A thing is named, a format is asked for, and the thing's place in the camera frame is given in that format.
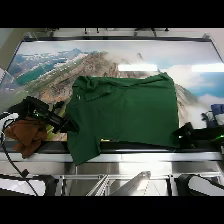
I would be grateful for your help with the dark green polo shirt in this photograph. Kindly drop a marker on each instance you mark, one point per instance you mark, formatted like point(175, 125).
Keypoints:
point(133, 110)

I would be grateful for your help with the silver frame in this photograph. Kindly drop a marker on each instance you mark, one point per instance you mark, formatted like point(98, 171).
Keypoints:
point(140, 158)

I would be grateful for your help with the white garment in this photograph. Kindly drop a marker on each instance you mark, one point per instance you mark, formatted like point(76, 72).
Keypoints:
point(220, 119)

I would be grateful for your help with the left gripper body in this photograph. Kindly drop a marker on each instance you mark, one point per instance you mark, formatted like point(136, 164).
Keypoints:
point(61, 123)

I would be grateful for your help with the brown garment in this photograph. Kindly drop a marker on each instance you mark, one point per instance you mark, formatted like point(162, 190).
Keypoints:
point(26, 135)

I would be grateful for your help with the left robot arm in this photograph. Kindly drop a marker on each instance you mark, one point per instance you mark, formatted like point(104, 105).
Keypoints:
point(31, 108)

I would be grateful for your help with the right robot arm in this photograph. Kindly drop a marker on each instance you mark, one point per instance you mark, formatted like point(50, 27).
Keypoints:
point(203, 135)

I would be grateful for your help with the blue garment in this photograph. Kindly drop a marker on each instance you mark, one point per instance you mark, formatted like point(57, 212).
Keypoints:
point(218, 108)

